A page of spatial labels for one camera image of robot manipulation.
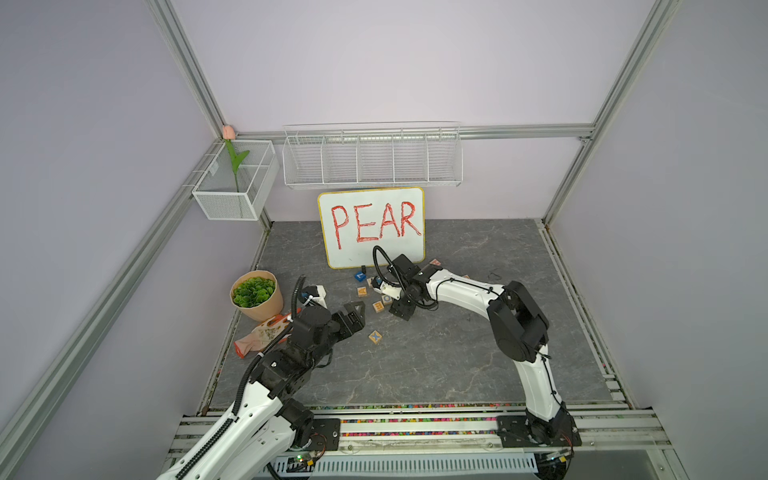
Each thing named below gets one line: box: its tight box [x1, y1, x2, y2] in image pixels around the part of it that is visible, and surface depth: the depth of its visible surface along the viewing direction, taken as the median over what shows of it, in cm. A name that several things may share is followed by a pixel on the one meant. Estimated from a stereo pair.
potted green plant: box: [229, 270, 284, 322], surface depth 89 cm
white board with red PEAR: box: [318, 187, 426, 269], surface depth 101 cm
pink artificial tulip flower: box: [222, 125, 250, 192], surface depth 92 cm
